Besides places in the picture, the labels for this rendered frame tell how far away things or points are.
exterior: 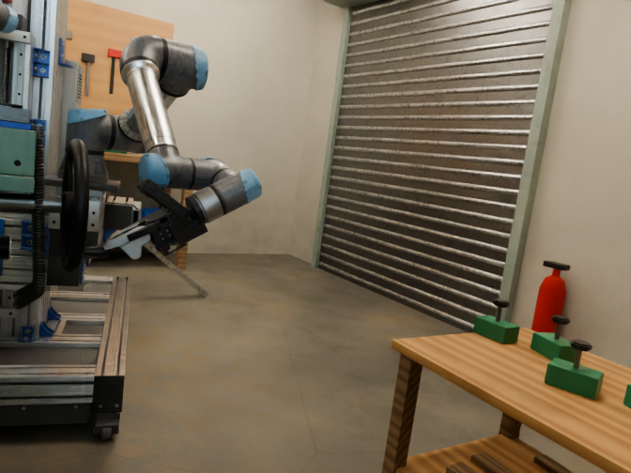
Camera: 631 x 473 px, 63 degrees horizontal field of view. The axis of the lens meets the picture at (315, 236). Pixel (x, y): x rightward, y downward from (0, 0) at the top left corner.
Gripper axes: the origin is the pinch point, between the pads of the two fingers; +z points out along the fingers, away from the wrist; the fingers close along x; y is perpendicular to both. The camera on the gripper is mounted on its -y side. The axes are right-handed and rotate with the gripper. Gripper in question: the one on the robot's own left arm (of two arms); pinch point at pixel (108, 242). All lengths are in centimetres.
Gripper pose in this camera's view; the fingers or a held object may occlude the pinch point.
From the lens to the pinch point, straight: 116.3
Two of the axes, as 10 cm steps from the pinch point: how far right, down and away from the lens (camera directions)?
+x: -5.0, -1.9, 8.4
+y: 3.1, 8.7, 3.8
